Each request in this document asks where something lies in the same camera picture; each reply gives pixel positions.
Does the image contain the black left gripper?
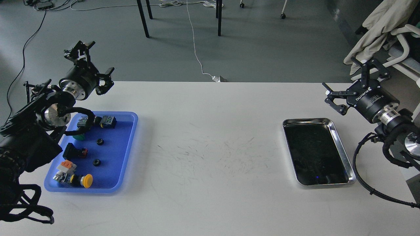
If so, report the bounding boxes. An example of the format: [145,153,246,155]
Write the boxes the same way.
[59,41,115,100]

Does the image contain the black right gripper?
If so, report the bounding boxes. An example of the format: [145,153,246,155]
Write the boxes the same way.
[322,57,400,124]

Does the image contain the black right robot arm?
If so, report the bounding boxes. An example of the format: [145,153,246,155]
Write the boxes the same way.
[323,57,419,208]

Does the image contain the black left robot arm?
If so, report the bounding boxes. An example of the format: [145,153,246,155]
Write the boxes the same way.
[1,41,114,224]

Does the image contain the silver metal tray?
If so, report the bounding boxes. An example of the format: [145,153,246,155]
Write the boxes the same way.
[282,118,356,188]

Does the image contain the blue plastic tray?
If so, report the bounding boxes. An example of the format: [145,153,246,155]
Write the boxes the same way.
[44,111,138,194]

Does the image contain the beige cloth on chair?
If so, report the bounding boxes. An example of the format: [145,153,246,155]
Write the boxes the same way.
[343,0,419,76]

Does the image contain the black table legs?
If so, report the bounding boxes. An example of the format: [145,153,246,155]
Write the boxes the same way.
[136,0,223,38]

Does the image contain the green push button switch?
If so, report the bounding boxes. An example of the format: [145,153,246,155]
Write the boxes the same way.
[73,116,92,141]

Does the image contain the red button black switch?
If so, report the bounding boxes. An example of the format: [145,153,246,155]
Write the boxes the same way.
[94,115,117,129]

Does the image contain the black cable on floor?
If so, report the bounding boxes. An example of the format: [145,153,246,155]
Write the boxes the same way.
[6,0,79,115]

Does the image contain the white chair frame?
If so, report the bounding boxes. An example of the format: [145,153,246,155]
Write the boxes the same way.
[384,24,420,87]

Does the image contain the black red switch block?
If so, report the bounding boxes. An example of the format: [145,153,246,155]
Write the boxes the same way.
[63,143,88,160]

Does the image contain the orange white switch block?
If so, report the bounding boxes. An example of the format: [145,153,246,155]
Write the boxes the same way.
[57,160,77,174]

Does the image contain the yellow push button switch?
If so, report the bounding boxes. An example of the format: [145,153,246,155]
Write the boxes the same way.
[53,171,93,188]

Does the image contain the white cable on floor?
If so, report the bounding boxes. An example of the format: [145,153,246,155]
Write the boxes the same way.
[159,0,227,83]

